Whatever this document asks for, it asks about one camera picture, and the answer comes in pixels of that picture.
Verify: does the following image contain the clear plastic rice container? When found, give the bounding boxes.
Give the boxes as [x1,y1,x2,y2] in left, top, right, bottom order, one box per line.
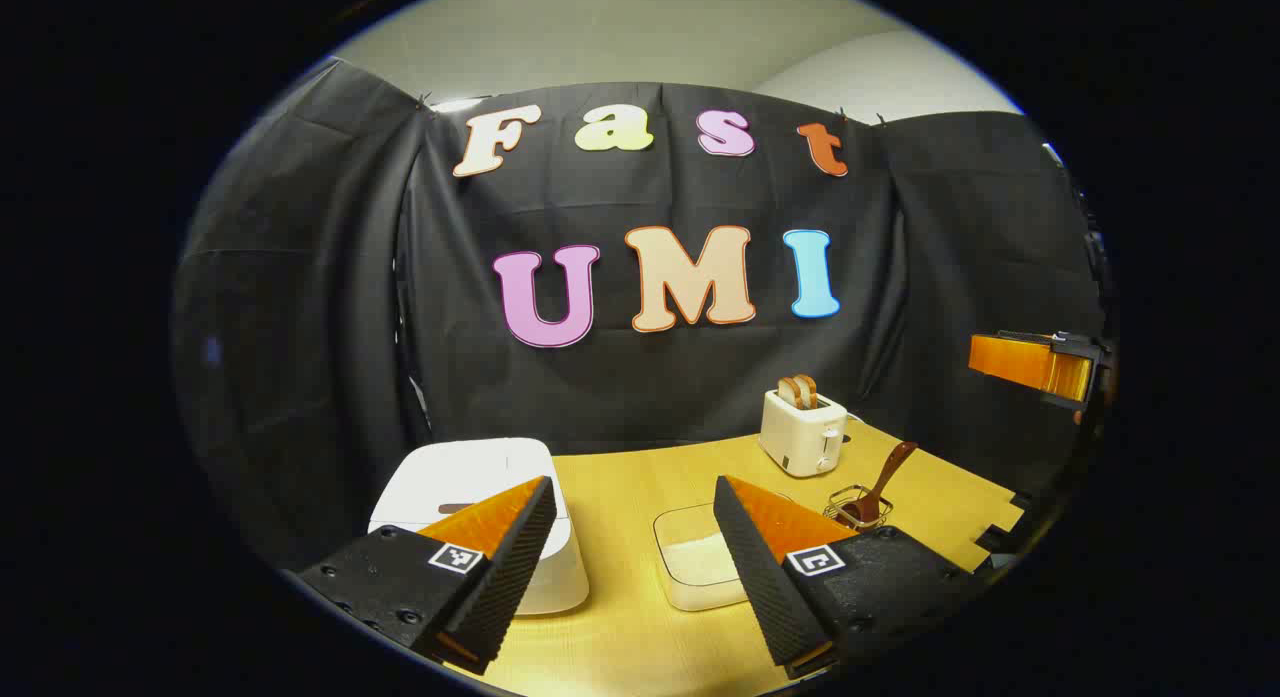
[653,502,791,612]

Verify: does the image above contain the black backdrop cloth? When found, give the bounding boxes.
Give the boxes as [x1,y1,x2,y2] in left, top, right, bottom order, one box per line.
[172,57,1111,568]

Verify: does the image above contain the white toaster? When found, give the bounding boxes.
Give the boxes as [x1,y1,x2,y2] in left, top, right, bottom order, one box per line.
[758,387,849,478]

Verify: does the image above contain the brown wooden spoon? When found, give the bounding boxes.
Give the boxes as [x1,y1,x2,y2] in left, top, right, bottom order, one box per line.
[850,441,918,526]

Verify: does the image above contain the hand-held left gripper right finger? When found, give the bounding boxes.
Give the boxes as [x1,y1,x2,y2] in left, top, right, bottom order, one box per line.
[713,475,986,680]

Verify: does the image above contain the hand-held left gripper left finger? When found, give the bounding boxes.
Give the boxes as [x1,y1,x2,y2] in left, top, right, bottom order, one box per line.
[285,475,559,676]

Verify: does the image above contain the white rice cooker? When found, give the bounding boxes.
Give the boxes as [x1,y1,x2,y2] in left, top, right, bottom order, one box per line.
[368,437,591,616]

